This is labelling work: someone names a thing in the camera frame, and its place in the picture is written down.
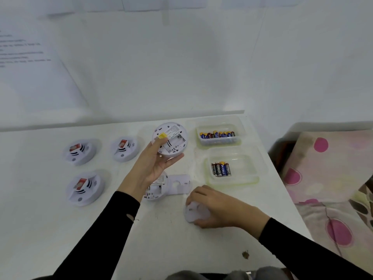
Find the white round cover plate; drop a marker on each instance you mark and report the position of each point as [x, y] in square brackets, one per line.
[193, 214]

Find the clear plastic container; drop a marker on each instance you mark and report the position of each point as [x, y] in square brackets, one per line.
[243, 170]
[218, 125]

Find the white smoke detector red tag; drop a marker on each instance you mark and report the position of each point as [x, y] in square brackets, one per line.
[80, 154]
[86, 189]
[126, 150]

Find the person's right thumb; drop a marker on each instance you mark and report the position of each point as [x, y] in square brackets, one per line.
[204, 223]

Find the person's right forearm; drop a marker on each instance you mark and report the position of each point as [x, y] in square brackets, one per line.
[303, 253]

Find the brown patterned cloth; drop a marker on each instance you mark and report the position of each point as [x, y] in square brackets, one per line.
[364, 202]

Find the white printed paper sheet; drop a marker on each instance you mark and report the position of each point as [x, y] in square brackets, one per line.
[32, 78]

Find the blue battery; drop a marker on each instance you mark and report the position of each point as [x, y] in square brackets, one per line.
[223, 169]

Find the row of mixed batteries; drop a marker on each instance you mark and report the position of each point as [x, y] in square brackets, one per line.
[217, 135]

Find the white mounting bracket plate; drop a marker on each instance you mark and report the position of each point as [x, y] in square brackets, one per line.
[180, 185]

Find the person's left forearm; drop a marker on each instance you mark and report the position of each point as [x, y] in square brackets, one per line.
[105, 239]

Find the person's left thumb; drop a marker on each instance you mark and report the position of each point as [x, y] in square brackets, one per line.
[158, 142]

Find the white smoke detector yellow sticker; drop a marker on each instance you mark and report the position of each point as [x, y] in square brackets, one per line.
[174, 134]

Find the person's right hand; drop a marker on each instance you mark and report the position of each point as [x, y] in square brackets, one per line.
[230, 211]

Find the person's left hand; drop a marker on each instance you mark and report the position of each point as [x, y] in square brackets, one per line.
[145, 169]

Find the black battery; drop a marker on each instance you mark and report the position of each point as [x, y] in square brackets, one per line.
[228, 169]
[213, 169]
[218, 169]

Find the pink dotted floral cloth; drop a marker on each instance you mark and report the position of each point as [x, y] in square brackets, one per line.
[326, 183]

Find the open white smoke detector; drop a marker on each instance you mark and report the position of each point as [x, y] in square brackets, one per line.
[158, 189]

